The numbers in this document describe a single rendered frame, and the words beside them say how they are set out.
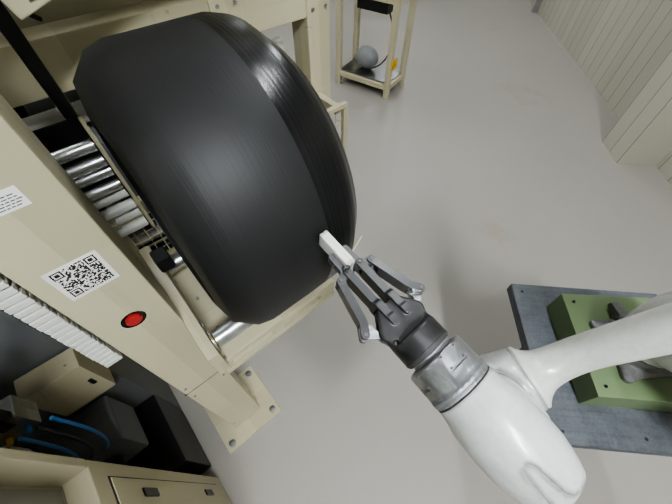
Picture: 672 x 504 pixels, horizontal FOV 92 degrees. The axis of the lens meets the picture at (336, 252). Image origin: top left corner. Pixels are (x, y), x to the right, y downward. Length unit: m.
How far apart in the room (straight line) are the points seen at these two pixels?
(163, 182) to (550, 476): 0.56
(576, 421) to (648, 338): 0.67
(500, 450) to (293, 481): 1.28
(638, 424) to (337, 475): 1.06
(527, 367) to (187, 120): 0.59
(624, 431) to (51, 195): 1.37
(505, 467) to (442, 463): 1.25
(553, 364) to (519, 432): 0.19
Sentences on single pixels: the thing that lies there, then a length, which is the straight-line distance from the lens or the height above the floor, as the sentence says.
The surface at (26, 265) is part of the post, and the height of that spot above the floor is 1.28.
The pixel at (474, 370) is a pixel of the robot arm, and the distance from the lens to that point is 0.46.
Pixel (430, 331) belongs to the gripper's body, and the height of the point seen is 1.25.
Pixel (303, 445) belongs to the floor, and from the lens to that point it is 1.67.
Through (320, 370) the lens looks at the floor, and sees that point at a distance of 1.73.
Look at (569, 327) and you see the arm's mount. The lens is 1.24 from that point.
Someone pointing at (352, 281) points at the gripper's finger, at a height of 1.24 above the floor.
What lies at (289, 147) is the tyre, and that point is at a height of 1.37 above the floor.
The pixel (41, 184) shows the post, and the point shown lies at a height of 1.38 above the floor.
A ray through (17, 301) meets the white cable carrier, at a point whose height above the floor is 1.23.
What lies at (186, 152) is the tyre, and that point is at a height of 1.41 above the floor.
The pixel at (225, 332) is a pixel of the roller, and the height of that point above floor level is 0.92.
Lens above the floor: 1.66
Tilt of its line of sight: 54 degrees down
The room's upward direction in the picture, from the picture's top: straight up
